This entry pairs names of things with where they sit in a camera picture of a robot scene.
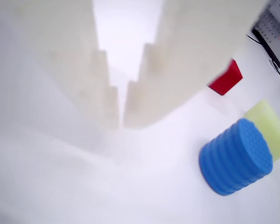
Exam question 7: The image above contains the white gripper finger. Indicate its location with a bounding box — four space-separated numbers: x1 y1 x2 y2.
123 0 269 129
0 0 120 132

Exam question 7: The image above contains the blue ribbed cylinder block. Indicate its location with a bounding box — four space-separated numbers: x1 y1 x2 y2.
198 118 273 196

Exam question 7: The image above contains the red cube block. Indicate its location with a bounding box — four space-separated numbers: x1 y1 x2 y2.
208 59 244 96

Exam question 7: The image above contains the pale yellow rectangular block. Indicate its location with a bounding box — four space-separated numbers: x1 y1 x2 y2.
244 99 280 163

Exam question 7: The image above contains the white perforated board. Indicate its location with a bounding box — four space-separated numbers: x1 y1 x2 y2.
251 6 280 69

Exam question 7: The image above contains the black cable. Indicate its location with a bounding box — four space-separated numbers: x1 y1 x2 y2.
246 34 280 91

